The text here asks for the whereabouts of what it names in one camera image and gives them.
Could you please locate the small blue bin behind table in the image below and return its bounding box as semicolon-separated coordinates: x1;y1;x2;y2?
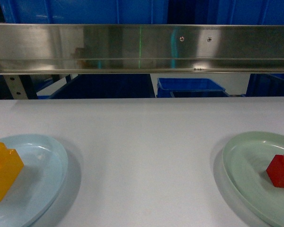
157;78;229;98

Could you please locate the stainless steel shelf rail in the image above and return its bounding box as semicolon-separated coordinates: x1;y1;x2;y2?
0;24;284;75

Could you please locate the yellow toy building block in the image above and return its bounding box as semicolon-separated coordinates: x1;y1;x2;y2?
0;142;24;201

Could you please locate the light green plate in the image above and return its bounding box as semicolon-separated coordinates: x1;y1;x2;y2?
222;131;284;227

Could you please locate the light blue plate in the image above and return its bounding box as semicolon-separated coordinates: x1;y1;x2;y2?
0;134;68;227

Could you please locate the red toy building block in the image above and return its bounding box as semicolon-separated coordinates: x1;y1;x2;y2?
266;154;284;188

